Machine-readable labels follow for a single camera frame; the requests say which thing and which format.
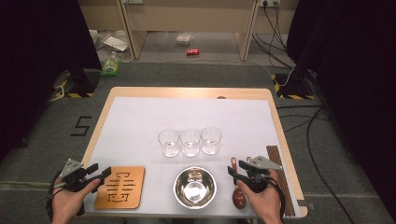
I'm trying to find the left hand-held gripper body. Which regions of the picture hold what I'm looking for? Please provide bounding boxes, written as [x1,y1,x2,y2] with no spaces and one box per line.
[59,158,94,191]

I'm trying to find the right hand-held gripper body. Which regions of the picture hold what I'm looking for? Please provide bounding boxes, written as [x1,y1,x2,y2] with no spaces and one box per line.
[246,155,284,193]

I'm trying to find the wooden cutout coaster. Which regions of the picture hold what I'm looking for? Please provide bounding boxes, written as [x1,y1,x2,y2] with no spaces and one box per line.
[93,165,147,210]

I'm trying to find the steel bowl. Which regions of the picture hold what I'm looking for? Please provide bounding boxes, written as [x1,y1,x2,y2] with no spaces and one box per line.
[173,166,218,210]

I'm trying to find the person's left hand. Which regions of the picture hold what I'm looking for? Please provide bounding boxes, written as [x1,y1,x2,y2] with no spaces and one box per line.
[50,179,101,224]

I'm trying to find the person's right hand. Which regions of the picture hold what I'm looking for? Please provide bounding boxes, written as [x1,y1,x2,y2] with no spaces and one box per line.
[236,171,283,224]

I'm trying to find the clear drinking glass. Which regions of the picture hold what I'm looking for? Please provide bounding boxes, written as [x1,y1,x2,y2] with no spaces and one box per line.
[179,128,202,158]
[157,128,181,158]
[200,126,222,156]

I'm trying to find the white table mat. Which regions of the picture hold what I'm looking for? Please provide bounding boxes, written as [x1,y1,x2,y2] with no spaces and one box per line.
[83,96,303,218]

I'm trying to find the hazard striped stand base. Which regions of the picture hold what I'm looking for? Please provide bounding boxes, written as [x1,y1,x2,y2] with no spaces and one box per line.
[52,68,101,99]
[270,73,317,101]

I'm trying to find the wooden table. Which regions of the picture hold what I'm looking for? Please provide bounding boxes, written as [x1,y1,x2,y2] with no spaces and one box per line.
[81,87,309,218]

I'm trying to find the green packet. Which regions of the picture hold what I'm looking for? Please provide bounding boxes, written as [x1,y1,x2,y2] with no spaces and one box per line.
[99,59,121,77]

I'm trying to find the black curtain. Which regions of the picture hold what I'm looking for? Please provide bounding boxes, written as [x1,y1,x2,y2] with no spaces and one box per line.
[0,0,103,162]
[286,0,396,218]

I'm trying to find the pile of white papers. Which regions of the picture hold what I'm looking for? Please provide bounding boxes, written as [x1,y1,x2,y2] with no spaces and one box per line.
[89,29,133,63]

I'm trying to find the clear plastic bag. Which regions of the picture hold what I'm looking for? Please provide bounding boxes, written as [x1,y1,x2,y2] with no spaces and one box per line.
[175,33,194,48]

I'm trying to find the beige desk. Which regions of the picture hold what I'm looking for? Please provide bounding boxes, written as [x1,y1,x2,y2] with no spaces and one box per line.
[78,0,300,63]

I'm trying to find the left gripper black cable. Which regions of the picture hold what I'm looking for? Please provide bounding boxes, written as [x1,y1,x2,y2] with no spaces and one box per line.
[46,169,68,220]

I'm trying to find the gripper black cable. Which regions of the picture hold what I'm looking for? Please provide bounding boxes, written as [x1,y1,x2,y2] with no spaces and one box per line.
[46,169,68,220]
[267,176,288,223]

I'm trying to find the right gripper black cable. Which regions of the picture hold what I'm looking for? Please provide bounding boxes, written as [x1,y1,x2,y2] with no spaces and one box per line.
[267,176,288,223]

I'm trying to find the black floor cable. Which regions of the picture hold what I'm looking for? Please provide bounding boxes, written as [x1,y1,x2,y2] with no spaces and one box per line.
[276,104,357,224]

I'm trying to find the black socket cables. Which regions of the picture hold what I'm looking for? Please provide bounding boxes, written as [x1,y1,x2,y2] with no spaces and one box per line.
[251,2,296,70]

